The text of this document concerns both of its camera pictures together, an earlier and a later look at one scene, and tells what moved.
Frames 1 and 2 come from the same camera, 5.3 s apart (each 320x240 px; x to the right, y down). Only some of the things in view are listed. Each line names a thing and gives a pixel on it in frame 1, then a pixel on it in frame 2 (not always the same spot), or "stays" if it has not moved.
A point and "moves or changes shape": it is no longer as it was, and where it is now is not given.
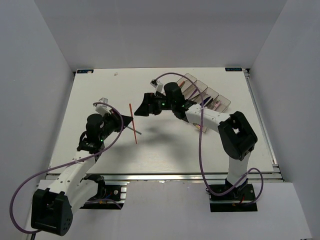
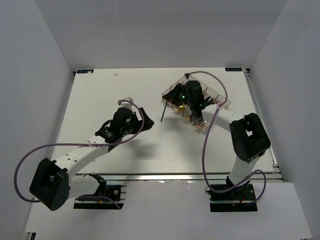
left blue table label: (85, 71) stays
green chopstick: (135, 131) moves or changes shape
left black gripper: (115, 117) → (138, 123)
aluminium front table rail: (158, 177) stays
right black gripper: (149, 105) → (173, 94)
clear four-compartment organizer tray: (195, 90) stays
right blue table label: (233, 69) stays
